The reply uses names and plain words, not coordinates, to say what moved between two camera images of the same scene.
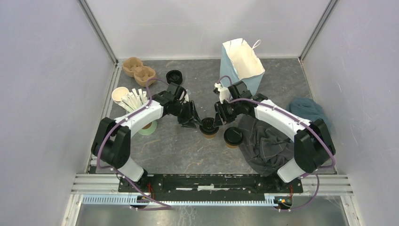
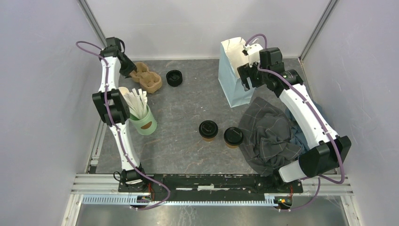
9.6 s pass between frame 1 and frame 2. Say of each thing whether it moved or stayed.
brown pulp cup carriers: moved
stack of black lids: stayed
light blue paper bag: stayed
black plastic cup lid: stayed
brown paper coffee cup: stayed
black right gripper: moved
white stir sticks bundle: stayed
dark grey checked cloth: stayed
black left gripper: moved
